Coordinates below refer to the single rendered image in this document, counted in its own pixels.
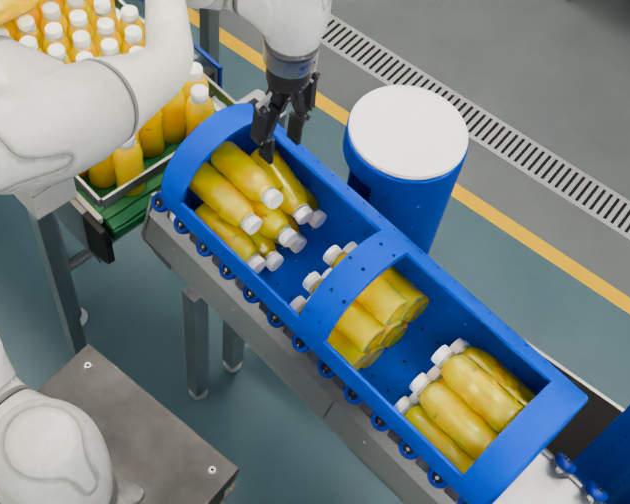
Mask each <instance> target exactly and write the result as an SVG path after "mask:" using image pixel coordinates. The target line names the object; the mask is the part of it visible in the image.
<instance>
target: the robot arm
mask: <svg viewBox="0 0 630 504"><path fill-rule="evenodd" d="M331 1H332V0H145V47H144V49H142V50H139V51H135V52H131V53H125V54H119V55H113V56H104V57H94V58H87V59H84V60H80V61H76V62H73V63H69V64H64V63H63V62H62V61H61V60H60V59H58V58H55V57H52V56H49V55H47V54H44V53H42V52H39V51H37V50H34V49H32V48H30V47H28V46H25V45H23V44H21V43H19V42H17V41H15V40H14V39H12V38H10V37H9V36H7V35H6V34H4V33H3V32H2V31H0V195H9V194H22V193H27V192H32V191H37V190H41V189H44V188H48V187H51V186H54V185H57V184H59V183H61V182H64V181H66V180H68V179H70V178H73V177H75V176H77V175H79V174H81V173H82V172H84V171H86V170H88V169H90V168H92V167H93V166H95V165H97V164H99V163H100V162H102V161H104V160H105V159H106V158H107V157H108V156H110V155H111V154H112V153H113V152H114V151H115V150H117V149H118V148H119V147H120V146H122V145H123V144H124V143H126V142H127V141H128V140H130V139H131V138H132V137H133V136H134V135H135V134H136V133H137V132H138V131H139V130H140V129H141V128H142V127H143V125H144V124H145V123H146V122H147V121H148V120H149V119H151V118H152V117H153V116H154V115H155V114H156V113H157V112H158V111H159V110H160V109H161V108H162V107H163V106H165V105H166V104H167V103H168V102H169V101H170V100H171V99H172V98H173V97H174V96H175V95H176V94H177V93H178V92H179V91H180V90H181V88H182V87H183V86H184V84H185V82H186V81H187V79H188V77H189V75H190V72H191V69H192V65H193V56H194V48H193V40H192V34H191V28H190V23H189V17H188V11H187V7H190V8H195V9H198V8H205V9H214V10H222V9H227V10H230V11H232V12H234V13H236V14H238V15H240V16H242V17H243V18H245V19H246V20H247V21H249V22H250V23H251V24H252V25H253V26H254V27H255V28H256V29H257V30H258V31H259V32H260V33H261V34H262V35H264V36H263V41H264V44H263V62H264V64H265V66H266V80H267V83H268V88H267V90H266V93H265V95H266V96H265V97H264V98H263V99H262V100H261V101H258V100H257V99H255V100H254V101H253V103H252V105H253V108H254V112H253V118H252V125H251V132H250V138H251V139H252V140H253V141H254V142H255V143H256V144H257V145H258V148H259V156H260V157H261V158H262V159H264V160H265V161H266V162H267V163H268V164H269V165H270V164H272V163H273V155H274V146H275V139H274V138H273V137H272V136H273V133H274V131H275V128H276V126H277V123H278V120H279V118H280V115H281V114H282V113H284V112H285V109H286V107H287V104H288V103H289V102H290V101H291V103H292V106H293V110H294V111H295V112H294V111H293V110H292V111H290V112H289V120H288V128H287V137H288V138H289V139H290V140H291V141H292V142H293V143H294V144H296V145H297V146H298V145H299V144H300V142H301V135H302V128H303V125H304V120H305V121H308V120H309V119H310V116H309V115H308V114H307V112H308V111H309V110H310V111H313V110H314V108H315V100H316V87H317V81H318V78H319V76H320V73H319V72H318V71H317V70H315V67H316V65H317V62H318V55H319V49H320V46H321V38H322V37H323V35H324V33H325V31H326V29H327V25H328V22H329V17H330V11H331ZM143 498H144V490H143V488H142V486H141V485H139V484H137V483H135V482H133V481H131V480H129V479H127V478H126V477H125V476H123V475H122V474H121V473H120V472H119V471H118V470H117V469H115V468H114V467H113V466H112V464H111V460H110V455H109V452H108V449H107V446H106V443H105V441H104V439H103V436H102V434H101V433H100V431H99V429H98V427H97V426H96V424H95V423H94V422H93V420H92V419H91V418H90V417H89V416H88V415H87V414H86V413H85V412H84V411H82V410H81V409H79V408H78V407H76V406H74V405H73V404H70V403H68V402H66V401H63V400H59V399H53V398H50V397H48V396H45V395H43V394H41V393H39V392H37V391H34V390H32V389H31V388H30V387H28V386H27V385H25V384H24V383H23V382H22V381H20V380H19V379H18V378H17V377H16V376H15V371H14V369H13V367H12V365H11V363H10V361H9V359H8V357H7V355H6V352H5V350H4V348H3V344H2V341H1V339H0V504H139V503H141V502H142V500H143Z"/></svg>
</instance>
